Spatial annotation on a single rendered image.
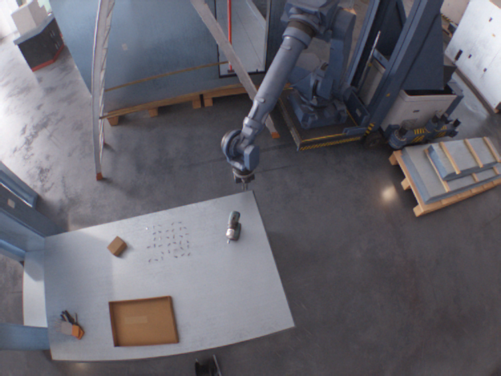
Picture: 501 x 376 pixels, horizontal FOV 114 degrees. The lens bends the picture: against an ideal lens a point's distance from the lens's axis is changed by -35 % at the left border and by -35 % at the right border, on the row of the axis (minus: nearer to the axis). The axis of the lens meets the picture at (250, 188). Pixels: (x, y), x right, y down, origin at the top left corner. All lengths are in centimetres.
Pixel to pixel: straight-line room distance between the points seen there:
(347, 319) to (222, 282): 128
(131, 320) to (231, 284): 70
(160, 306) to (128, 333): 29
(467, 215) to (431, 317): 149
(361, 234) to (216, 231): 151
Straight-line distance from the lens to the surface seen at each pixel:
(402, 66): 256
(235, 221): 144
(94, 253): 193
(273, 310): 158
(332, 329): 236
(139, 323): 170
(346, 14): 172
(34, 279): 303
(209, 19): 197
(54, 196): 338
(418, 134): 328
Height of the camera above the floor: 222
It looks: 61 degrees down
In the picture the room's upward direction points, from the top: 3 degrees clockwise
